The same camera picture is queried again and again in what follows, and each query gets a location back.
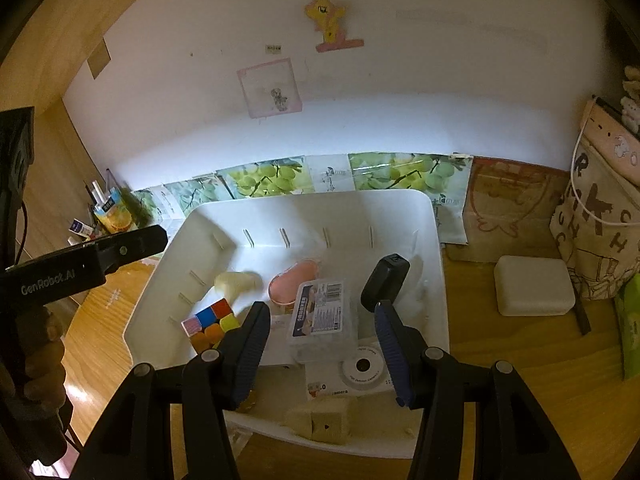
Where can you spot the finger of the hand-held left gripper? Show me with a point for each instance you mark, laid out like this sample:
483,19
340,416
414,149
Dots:
135,245

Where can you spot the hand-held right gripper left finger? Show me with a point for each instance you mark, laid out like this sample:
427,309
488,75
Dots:
250,355

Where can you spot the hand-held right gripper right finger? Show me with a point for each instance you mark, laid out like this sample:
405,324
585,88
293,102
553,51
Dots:
395,355

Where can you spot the colourful puzzle cube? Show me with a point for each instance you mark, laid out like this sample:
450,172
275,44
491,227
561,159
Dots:
210,320

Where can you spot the white toy camera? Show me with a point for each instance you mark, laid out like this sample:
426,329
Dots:
330,375

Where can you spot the cream curved piece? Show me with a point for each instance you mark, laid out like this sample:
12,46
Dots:
237,282

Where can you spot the clear labelled plastic box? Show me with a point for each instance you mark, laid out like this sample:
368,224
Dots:
320,320

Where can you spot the pink snack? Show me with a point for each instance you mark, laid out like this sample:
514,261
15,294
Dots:
295,280

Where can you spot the white plastic bin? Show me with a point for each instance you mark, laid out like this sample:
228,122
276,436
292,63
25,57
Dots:
300,220

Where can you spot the person's left hand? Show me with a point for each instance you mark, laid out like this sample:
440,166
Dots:
45,370

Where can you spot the leafy green poster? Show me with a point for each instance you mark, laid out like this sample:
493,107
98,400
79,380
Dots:
195,195
150,205

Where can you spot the small blue white box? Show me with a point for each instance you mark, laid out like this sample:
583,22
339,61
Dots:
81,227

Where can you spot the white tube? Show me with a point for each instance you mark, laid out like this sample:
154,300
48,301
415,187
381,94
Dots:
100,195

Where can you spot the black computer mouse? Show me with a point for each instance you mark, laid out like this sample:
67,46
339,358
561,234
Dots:
385,280

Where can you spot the wooden cabinet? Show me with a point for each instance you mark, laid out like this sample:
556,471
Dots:
55,160

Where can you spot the white rectangular box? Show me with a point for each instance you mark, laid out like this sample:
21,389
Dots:
532,285

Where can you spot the large grape print poster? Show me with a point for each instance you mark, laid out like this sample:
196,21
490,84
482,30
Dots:
400,172

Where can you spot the black bar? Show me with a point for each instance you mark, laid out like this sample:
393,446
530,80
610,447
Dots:
582,315

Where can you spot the brown cardboard sheet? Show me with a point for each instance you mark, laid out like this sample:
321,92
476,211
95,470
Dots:
510,200

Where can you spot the white print poster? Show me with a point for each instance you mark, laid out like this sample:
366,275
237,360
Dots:
329,172

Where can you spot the pink framed drawing paper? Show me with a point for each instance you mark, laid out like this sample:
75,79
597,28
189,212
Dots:
270,87

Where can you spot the beige letter print tote bag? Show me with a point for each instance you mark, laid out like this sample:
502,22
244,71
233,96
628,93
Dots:
595,240

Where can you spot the green tissue pack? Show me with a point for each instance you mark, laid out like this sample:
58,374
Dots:
631,330

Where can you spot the pink bag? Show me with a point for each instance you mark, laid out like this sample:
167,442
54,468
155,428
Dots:
615,145

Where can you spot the cream plush toy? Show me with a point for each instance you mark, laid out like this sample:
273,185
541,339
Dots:
632,105

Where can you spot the small white wall label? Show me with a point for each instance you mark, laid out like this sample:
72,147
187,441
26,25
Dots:
273,49

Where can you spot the yellow pony wall sticker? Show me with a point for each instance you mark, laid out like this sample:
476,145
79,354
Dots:
330,25

